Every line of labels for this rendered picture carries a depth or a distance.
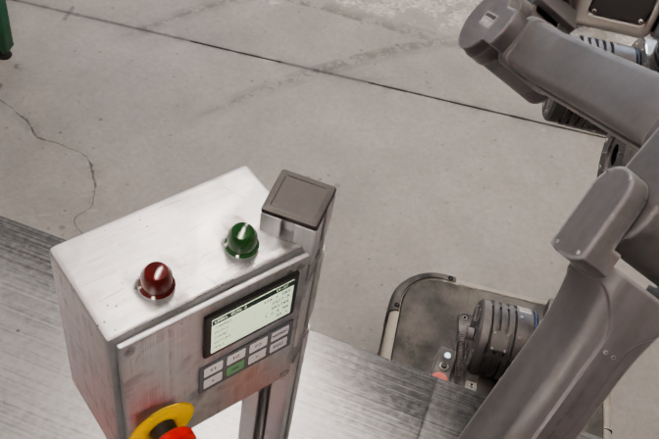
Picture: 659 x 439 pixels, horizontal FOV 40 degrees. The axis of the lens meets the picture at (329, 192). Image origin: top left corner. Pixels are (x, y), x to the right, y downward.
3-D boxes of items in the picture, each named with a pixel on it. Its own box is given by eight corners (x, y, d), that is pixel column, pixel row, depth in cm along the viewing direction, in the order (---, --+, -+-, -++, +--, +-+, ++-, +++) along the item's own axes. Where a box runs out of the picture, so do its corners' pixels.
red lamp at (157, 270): (131, 282, 64) (129, 264, 63) (164, 268, 65) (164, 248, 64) (149, 309, 63) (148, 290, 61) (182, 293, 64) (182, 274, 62)
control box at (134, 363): (70, 378, 80) (45, 246, 65) (236, 295, 87) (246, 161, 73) (125, 471, 75) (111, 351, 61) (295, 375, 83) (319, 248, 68)
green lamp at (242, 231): (217, 243, 67) (218, 223, 66) (246, 229, 69) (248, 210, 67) (235, 268, 66) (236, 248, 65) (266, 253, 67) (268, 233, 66)
